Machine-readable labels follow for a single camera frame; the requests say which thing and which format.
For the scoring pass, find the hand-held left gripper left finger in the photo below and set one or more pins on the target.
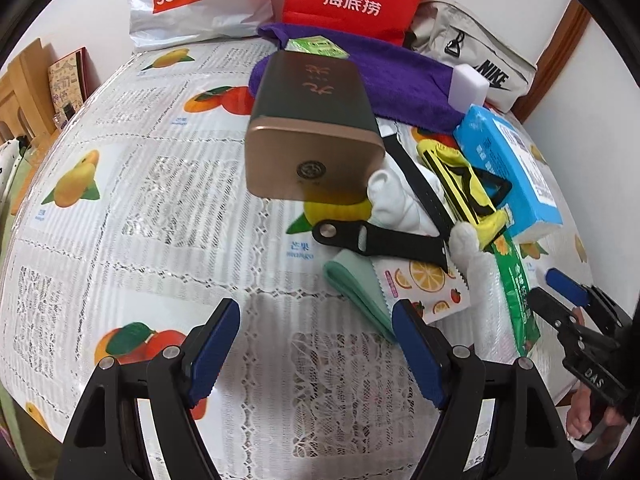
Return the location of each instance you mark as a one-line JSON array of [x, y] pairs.
[[215, 355]]

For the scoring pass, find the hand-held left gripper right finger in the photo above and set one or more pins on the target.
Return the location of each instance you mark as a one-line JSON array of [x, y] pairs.
[[415, 350]]

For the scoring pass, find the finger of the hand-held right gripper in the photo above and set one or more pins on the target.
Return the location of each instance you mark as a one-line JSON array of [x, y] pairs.
[[567, 282], [552, 307]]

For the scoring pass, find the green plastic packet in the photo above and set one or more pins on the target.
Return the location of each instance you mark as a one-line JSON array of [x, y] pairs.
[[517, 295]]

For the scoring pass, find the fruit print packet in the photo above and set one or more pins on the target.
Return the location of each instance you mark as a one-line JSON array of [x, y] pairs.
[[425, 280]]

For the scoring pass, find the person's right forearm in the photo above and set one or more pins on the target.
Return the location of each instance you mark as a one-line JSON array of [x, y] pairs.
[[625, 442]]

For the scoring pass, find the person's right hand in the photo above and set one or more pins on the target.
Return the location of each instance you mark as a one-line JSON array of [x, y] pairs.
[[582, 417]]

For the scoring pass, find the blue tissue pack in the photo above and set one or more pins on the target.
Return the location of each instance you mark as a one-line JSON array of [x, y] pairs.
[[505, 160]]

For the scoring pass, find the fruit print lace tablecloth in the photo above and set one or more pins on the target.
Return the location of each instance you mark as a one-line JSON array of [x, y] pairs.
[[150, 210]]

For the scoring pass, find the white sponge block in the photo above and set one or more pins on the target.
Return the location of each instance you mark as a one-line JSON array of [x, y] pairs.
[[470, 85]]

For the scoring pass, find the dark tin box gold base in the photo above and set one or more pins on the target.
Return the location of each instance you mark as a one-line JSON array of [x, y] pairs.
[[300, 110]]

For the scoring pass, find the grey waist bag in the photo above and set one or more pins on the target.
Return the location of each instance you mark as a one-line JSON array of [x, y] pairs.
[[480, 35]]

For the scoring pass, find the purple towel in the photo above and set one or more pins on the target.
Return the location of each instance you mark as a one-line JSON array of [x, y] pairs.
[[400, 80]]

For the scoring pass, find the patterned book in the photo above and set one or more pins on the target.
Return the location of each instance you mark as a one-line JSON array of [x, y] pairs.
[[65, 85]]

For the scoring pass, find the wooden headboard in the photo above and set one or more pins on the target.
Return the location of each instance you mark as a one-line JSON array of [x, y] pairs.
[[25, 85]]

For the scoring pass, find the white plastic shopping bag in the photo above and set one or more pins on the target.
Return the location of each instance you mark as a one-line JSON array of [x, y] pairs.
[[225, 0]]

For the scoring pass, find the brown wooden door frame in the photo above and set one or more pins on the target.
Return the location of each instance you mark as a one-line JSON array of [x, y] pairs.
[[565, 45]]

